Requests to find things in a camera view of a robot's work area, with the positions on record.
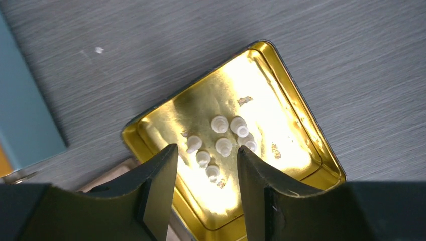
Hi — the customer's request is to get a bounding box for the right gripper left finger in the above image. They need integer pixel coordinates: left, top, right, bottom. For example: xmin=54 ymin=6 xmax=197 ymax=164
xmin=1 ymin=144 xmax=178 ymax=240

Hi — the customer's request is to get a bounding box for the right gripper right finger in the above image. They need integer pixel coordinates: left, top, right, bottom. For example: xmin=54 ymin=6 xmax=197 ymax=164
xmin=237 ymin=146 xmax=425 ymax=240

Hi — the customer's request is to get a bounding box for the yellow drawer box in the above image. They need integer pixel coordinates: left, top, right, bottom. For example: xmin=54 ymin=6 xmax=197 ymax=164
xmin=1 ymin=16 xmax=67 ymax=177

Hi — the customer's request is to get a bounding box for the white chess knight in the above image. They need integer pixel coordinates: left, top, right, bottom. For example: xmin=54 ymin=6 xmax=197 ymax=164
xmin=186 ymin=135 xmax=202 ymax=154

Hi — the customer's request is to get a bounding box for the tall white chess piece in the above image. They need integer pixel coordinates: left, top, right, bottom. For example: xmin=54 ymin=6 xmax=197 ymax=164
xmin=230 ymin=116 xmax=250 ymax=138

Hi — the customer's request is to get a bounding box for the yellow metal tray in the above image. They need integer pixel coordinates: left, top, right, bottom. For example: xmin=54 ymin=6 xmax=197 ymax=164
xmin=121 ymin=40 xmax=346 ymax=240

